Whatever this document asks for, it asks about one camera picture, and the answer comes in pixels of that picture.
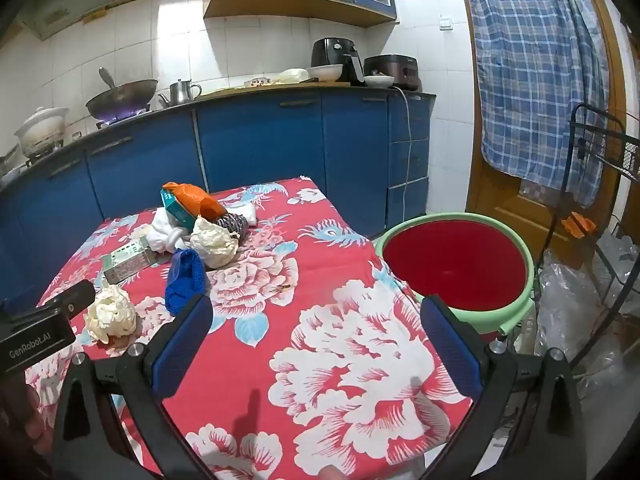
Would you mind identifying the black metal rack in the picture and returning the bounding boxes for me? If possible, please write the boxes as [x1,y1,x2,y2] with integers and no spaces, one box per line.
[542,102,640,371]

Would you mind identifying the red bucket with green rim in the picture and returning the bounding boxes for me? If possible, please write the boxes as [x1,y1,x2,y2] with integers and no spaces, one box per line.
[374,212,537,337]

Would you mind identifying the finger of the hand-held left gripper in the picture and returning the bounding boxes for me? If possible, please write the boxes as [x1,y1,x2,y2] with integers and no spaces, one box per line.
[37,279,96,320]

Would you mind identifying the black air fryer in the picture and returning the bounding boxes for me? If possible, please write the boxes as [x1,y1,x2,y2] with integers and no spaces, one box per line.
[311,37,366,86]

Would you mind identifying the gas stove grate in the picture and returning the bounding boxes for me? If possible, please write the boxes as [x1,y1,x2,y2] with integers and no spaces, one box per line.
[95,105,151,131]

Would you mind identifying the steel kettle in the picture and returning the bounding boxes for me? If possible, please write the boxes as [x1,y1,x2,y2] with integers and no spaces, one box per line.
[159,79,203,108]

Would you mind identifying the metal wok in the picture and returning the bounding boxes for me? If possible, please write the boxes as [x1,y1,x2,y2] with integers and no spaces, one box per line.
[85,79,159,120]

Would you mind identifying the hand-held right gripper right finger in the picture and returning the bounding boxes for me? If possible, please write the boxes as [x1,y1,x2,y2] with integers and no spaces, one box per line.
[419,295,588,480]

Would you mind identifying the white clay pot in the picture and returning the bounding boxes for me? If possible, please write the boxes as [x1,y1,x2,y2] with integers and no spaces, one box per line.
[14,106,70,156]

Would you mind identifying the orange plastic object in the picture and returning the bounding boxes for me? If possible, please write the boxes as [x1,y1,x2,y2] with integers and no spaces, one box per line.
[561,212,597,238]

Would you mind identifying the red floral tablecloth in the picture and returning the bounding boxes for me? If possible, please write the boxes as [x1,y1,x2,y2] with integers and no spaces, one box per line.
[22,176,476,480]

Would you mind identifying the black white patterned cloth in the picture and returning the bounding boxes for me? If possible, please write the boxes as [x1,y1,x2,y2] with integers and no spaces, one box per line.
[210,212,249,238]

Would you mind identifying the wooden door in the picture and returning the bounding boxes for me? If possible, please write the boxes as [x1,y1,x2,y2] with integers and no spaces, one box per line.
[455,0,631,271]

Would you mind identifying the white power cable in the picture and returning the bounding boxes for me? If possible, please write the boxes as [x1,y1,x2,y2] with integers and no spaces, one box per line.
[387,87,416,221]

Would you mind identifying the blue plaid curtain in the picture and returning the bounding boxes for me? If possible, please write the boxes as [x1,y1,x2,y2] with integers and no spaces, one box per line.
[462,0,612,206]

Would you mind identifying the white knit sock bundle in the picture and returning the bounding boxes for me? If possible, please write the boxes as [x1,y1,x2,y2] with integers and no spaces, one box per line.
[146,207,193,253]

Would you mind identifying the large white bowl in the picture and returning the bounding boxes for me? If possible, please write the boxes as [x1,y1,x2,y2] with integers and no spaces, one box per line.
[306,64,345,82]

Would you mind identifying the grey green cardboard box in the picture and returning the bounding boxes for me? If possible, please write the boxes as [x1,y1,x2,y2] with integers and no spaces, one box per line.
[102,237,157,285]

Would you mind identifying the blue knit cloth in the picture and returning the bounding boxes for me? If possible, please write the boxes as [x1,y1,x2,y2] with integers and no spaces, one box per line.
[165,248,207,317]

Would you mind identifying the yellow sponge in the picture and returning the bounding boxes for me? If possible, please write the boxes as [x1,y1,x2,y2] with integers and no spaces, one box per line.
[190,215,240,269]

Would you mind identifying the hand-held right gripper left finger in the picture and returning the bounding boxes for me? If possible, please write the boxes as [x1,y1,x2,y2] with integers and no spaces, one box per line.
[52,294,216,480]

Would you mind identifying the orange rubber glove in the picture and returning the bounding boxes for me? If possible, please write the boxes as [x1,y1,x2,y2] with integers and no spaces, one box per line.
[161,181,228,218]

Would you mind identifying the blue base cabinets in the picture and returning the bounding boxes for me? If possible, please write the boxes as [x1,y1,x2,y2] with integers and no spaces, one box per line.
[0,91,436,306]

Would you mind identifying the teal cardboard box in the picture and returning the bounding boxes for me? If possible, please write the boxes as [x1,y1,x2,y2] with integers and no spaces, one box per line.
[160,189,198,228]

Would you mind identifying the cream paper ball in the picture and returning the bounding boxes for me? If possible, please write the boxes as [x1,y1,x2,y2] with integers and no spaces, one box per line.
[83,282,138,346]

